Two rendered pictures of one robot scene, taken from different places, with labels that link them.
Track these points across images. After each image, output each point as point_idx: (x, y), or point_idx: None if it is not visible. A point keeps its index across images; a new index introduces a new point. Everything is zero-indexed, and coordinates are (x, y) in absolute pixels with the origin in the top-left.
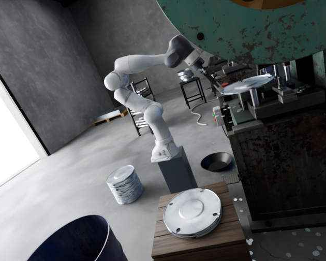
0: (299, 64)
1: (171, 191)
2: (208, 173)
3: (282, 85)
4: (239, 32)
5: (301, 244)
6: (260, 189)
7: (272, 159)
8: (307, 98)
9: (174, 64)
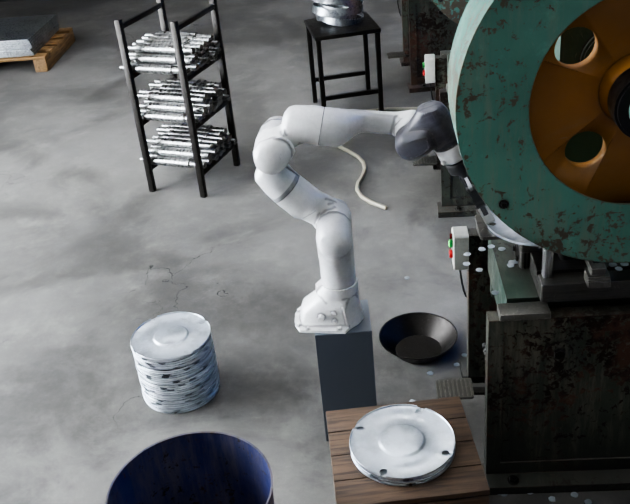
0: None
1: (325, 400)
2: (394, 363)
3: None
4: (555, 214)
5: None
6: (515, 418)
7: (549, 372)
8: (625, 285)
9: (416, 157)
